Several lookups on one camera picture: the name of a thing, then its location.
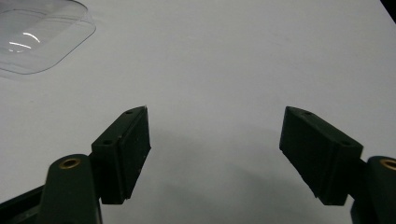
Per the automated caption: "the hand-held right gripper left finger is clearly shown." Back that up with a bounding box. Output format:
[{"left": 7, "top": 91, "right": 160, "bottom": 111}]
[{"left": 90, "top": 105, "right": 152, "bottom": 205}]

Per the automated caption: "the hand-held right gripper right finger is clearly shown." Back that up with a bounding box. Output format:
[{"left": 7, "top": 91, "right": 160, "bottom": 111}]
[{"left": 278, "top": 105, "right": 364, "bottom": 206}]

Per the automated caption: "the clear plastic container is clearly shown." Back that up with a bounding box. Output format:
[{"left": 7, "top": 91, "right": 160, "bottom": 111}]
[{"left": 0, "top": 0, "right": 97, "bottom": 76}]

